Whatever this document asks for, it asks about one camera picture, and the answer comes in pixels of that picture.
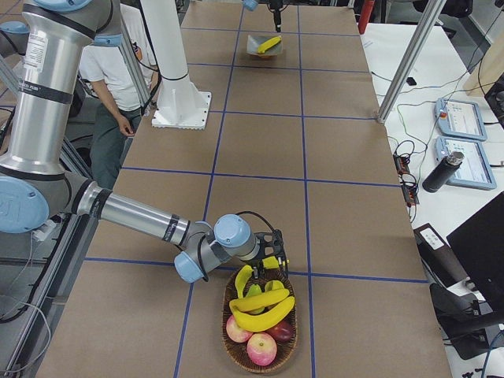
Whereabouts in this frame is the pink apple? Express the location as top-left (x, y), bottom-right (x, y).
top-left (246, 332), bottom-right (277, 366)
top-left (225, 315), bottom-right (254, 343)

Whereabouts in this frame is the red cylinder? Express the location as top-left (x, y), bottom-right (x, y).
top-left (358, 0), bottom-right (375, 35)

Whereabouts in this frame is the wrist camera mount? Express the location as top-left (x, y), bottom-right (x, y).
top-left (255, 229), bottom-right (287, 265)

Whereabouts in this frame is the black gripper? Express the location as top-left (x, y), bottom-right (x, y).
top-left (269, 0), bottom-right (283, 32)
top-left (245, 257), bottom-right (272, 278)

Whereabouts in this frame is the black water bottle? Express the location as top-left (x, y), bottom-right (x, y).
top-left (422, 151), bottom-right (465, 193)

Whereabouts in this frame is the green pear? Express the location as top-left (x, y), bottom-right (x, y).
top-left (246, 280), bottom-right (284, 298)

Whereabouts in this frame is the small black box device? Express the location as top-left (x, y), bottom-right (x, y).
top-left (406, 76), bottom-right (417, 86)

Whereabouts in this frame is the person in white shirt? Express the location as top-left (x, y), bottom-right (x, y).
top-left (80, 1), bottom-right (157, 189)

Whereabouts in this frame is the aluminium frame post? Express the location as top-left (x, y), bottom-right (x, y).
top-left (376, 0), bottom-right (447, 124)

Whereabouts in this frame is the pink apple front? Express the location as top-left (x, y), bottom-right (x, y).
top-left (246, 332), bottom-right (277, 366)

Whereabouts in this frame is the black monitor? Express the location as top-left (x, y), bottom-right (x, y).
top-left (447, 194), bottom-right (503, 309)

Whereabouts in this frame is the dark red apple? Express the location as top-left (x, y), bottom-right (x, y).
top-left (266, 320), bottom-right (295, 343)

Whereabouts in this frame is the white camera mast base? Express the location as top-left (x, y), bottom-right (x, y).
top-left (141, 0), bottom-right (212, 130)

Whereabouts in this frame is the grey square plate orange rim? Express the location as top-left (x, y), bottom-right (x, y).
top-left (246, 35), bottom-right (283, 58)

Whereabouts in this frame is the yellow banana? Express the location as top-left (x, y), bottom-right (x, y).
top-left (232, 296), bottom-right (295, 332)
top-left (235, 256), bottom-right (289, 298)
top-left (229, 288), bottom-right (290, 313)
top-left (257, 36), bottom-right (282, 54)

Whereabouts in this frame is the far blue teach pendant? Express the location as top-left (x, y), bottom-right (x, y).
top-left (434, 98), bottom-right (487, 142)

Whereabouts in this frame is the pink apple left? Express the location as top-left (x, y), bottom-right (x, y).
top-left (225, 315), bottom-right (254, 343)

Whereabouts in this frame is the near blue teach pendant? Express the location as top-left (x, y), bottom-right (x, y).
top-left (435, 136), bottom-right (497, 190)

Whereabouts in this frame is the blue teach pendant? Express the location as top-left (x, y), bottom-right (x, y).
top-left (434, 98), bottom-right (487, 142)
top-left (435, 136), bottom-right (497, 190)

